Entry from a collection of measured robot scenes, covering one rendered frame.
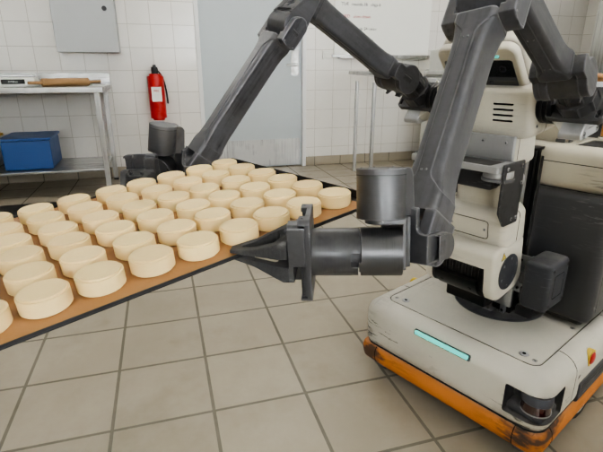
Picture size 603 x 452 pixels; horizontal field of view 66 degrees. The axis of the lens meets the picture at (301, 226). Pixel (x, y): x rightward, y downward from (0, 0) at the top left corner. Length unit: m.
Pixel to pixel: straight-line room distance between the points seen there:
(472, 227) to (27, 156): 3.67
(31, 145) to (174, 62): 1.49
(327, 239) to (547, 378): 0.96
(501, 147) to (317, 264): 0.81
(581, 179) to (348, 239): 1.05
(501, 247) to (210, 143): 0.80
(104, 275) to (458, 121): 0.47
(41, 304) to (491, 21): 0.65
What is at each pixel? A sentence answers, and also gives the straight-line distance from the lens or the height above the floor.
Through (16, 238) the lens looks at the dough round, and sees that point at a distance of 0.70.
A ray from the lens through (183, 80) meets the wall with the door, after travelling 4.82.
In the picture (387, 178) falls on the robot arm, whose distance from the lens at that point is 0.51.
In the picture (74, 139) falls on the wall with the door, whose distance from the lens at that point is 4.92.
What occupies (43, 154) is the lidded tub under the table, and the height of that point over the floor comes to 0.35.
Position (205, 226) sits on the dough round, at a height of 0.82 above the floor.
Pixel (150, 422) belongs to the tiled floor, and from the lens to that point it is 1.59.
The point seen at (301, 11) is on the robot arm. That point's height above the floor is 1.14.
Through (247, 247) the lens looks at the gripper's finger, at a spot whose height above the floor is 0.82.
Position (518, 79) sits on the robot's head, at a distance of 1.24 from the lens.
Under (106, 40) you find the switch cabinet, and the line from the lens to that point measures 4.63.
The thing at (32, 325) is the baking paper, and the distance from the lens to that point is 0.51.
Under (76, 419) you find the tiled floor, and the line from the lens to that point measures 1.68.
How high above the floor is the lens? 1.02
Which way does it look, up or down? 19 degrees down
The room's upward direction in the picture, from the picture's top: straight up
